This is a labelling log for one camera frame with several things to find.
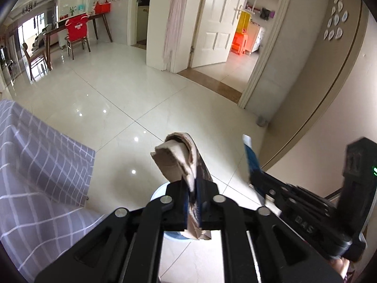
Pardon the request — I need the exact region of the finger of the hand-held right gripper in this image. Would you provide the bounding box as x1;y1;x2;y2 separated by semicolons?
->
242;134;295;213

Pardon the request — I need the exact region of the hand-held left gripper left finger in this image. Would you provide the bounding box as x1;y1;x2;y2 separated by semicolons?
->
35;179;190;283

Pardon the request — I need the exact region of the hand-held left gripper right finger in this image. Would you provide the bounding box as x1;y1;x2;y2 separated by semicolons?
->
195;181;344;283

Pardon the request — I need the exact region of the pale blue trash bin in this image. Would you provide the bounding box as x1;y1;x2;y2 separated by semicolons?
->
150;182;193;242

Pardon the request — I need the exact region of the brown paper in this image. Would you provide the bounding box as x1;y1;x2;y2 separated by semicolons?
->
150;132;213;241

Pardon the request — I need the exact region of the person's right hand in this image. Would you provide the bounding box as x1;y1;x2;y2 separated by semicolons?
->
331;256;357;283

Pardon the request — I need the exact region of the orange plastic stool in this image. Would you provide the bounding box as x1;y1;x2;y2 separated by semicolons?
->
231;32;249;55

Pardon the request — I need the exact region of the yellow cabinet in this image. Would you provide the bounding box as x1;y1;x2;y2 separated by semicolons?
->
237;11;252;34

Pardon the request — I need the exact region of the white panel door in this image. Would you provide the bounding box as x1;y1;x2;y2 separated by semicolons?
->
191;0;251;68

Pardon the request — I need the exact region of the grey checked tablecloth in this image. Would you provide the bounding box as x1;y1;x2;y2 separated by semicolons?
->
0;99;107;283

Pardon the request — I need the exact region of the pink hanging curtain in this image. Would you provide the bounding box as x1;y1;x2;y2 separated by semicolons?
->
163;0;189;71

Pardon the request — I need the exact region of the cluster of white leaf decals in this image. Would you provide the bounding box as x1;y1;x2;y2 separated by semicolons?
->
323;0;352;41

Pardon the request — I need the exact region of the wooden chair with red cover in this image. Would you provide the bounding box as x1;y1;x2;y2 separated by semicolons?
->
64;13;92;61

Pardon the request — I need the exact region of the red bag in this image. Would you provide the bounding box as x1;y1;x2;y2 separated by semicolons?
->
94;0;112;15

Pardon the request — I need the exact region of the bare wooden chair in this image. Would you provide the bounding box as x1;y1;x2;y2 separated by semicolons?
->
22;43;49;80

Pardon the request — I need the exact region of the long wooden table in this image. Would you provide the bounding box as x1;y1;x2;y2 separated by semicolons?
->
44;13;114;71

